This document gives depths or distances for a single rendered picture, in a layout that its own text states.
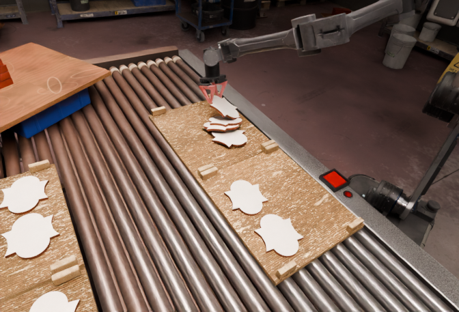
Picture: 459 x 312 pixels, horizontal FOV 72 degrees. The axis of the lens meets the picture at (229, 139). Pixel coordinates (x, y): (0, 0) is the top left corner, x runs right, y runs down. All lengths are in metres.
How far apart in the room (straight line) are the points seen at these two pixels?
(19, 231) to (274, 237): 0.68
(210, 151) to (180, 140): 0.13
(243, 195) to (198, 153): 0.25
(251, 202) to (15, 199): 0.69
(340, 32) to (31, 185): 1.00
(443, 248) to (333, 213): 1.55
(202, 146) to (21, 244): 0.61
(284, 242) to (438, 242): 1.73
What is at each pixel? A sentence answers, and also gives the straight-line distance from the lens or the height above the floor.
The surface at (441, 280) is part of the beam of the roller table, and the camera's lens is 1.09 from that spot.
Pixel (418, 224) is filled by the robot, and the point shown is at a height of 0.24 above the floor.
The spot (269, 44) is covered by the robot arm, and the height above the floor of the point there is 1.31.
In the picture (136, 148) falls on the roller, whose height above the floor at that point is 0.92.
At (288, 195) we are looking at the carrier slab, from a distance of 1.05.
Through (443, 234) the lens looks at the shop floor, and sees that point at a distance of 2.61.
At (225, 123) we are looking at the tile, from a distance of 1.21.
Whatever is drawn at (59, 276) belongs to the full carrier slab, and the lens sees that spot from 0.89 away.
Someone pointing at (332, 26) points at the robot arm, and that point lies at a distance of 0.93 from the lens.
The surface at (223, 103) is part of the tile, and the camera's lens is 1.28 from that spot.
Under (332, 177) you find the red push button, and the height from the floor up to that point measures 0.93.
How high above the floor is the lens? 1.70
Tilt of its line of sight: 39 degrees down
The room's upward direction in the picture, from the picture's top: 6 degrees clockwise
